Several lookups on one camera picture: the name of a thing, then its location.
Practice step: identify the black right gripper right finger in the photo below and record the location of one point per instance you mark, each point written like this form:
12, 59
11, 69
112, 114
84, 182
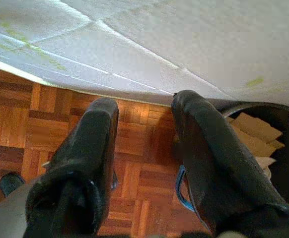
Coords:
209, 153

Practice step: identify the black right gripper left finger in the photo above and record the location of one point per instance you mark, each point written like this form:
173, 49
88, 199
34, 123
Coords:
85, 153

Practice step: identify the brown cardboard scrap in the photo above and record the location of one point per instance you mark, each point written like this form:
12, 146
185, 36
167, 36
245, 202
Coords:
261, 147
256, 126

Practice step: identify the grey robot right leg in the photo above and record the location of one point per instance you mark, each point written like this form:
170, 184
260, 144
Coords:
5, 218

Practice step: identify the white quilted mattress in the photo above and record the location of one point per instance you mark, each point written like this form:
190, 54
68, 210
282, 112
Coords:
134, 49

